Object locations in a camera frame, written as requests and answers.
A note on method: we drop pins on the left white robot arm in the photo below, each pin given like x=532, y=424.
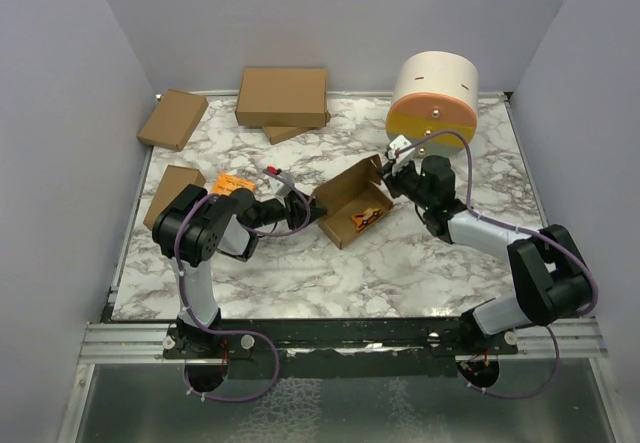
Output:
x=197, y=224

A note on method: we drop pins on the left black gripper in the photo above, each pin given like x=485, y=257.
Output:
x=299, y=211

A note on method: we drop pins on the large folded cardboard box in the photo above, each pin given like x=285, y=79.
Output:
x=283, y=97

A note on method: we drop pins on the small orange toy car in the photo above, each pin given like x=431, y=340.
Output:
x=366, y=217

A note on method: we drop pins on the small cardboard box under stack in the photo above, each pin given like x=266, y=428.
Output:
x=278, y=134

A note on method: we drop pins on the folded cardboard box back left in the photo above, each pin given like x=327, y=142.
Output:
x=173, y=120

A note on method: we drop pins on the folded cardboard box front left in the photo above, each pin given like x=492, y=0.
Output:
x=173, y=181

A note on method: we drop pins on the brown cardboard box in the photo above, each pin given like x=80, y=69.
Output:
x=350, y=192

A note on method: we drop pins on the aluminium rail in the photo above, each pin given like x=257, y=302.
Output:
x=123, y=343

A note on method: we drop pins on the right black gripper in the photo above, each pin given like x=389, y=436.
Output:
x=392, y=179

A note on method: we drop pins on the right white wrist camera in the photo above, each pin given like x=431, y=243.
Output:
x=399, y=152

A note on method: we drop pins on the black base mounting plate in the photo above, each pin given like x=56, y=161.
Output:
x=330, y=348

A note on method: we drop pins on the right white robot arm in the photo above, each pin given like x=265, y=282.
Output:
x=550, y=278

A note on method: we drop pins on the round pastel drawer cabinet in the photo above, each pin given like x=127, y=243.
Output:
x=434, y=91

